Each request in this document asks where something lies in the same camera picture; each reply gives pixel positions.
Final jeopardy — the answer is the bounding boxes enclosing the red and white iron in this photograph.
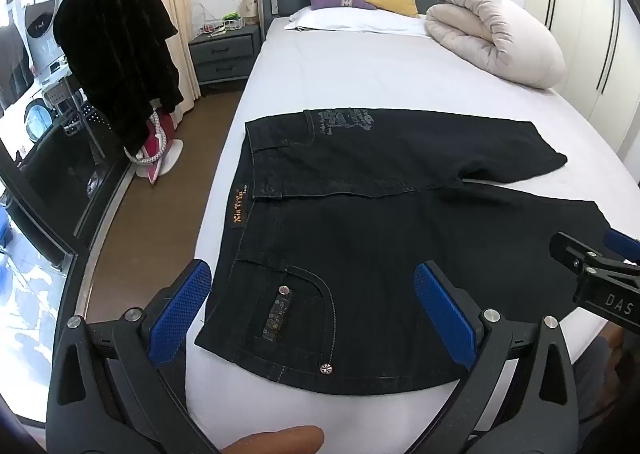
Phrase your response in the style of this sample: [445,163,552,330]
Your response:
[124,106,185,183]

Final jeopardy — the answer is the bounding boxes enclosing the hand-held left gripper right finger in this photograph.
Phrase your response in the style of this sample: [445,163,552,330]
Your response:
[412,261,593,454]

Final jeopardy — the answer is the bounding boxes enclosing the cream wardrobe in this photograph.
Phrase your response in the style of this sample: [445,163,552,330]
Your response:
[525,0,640,169]

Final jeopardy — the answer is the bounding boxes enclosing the person's grey clothing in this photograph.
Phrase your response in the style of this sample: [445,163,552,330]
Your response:
[572,329,640,435]

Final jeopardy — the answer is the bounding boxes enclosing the grey nightstand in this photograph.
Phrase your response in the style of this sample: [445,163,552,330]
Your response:
[188,25,263,87]

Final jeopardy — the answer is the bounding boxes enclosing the white pillow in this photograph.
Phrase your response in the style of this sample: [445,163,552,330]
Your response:
[284,6,433,38]

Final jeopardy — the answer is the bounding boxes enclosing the person's left hand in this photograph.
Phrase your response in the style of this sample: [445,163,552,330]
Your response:
[220,426,325,454]

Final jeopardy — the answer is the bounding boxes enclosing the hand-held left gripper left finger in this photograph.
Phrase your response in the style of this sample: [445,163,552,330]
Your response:
[46,259,221,454]

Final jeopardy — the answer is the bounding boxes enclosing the rolled cream duvet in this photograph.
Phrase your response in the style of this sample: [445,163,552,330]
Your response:
[425,0,567,90]

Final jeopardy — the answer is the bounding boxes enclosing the black hanging garment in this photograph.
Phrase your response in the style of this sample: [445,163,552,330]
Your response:
[53,0,182,149]

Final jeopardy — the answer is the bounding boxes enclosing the glass sliding door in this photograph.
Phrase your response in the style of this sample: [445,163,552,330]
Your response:
[0,0,137,285]

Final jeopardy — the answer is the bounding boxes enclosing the white bed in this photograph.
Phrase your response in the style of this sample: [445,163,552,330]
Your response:
[185,8,637,454]

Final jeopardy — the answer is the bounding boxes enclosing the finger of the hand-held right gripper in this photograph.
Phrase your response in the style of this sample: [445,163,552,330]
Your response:
[549,232,640,285]
[604,228,640,265]

